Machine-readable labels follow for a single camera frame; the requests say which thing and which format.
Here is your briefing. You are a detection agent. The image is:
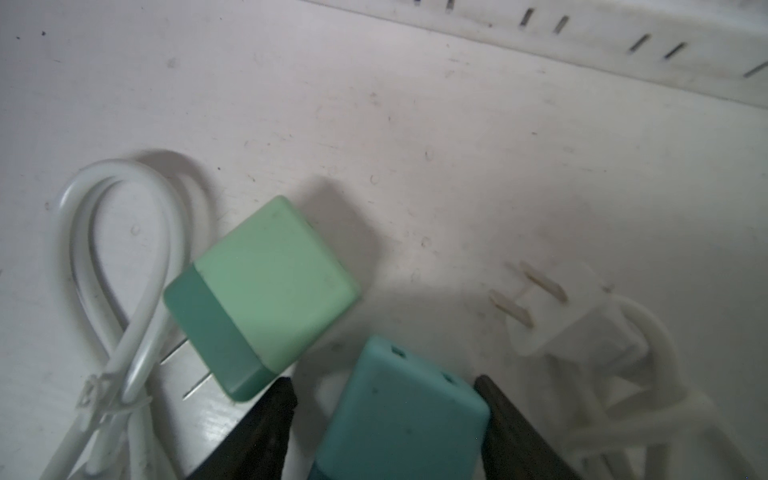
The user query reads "white hub cable with plug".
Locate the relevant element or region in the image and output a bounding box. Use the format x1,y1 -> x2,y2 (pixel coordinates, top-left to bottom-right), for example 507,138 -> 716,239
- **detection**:
488,260 -> 757,480

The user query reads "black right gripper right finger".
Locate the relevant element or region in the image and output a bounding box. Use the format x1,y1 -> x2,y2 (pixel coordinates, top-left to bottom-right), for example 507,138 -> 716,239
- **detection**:
474,375 -> 580,480

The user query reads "white blue hub cable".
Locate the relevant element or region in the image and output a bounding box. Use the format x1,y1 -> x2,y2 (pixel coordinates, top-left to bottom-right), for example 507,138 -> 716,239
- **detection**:
39,158 -> 188,480

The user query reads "white multicolour power strip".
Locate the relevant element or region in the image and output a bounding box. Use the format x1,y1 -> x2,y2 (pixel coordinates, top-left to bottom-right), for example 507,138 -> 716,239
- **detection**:
325,0 -> 767,108

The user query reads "green plug adapter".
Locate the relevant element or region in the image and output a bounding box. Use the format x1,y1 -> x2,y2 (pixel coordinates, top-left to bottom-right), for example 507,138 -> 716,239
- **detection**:
163,196 -> 361,402

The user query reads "teal blue plug adapter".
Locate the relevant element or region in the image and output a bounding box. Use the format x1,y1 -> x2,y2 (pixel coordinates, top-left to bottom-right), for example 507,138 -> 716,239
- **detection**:
309,336 -> 490,479

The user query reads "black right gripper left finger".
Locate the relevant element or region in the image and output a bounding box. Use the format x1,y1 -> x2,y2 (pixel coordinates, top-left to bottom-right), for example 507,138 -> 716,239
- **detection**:
189,377 -> 298,479

